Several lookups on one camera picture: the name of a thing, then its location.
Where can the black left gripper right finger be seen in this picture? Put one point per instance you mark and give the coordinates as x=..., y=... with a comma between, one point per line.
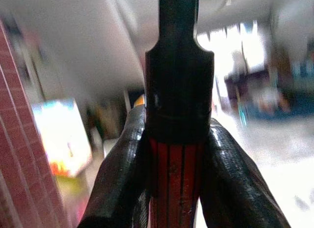
x=235, y=179

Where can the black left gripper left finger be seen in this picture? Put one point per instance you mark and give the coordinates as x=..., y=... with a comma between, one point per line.
x=117, y=174

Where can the white colourful printed box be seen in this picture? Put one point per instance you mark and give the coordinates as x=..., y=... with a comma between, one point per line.
x=64, y=137

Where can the dark wooden table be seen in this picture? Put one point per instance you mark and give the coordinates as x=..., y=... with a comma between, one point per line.
x=245, y=83

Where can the red brick pillar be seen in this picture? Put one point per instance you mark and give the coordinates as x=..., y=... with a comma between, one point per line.
x=22, y=149

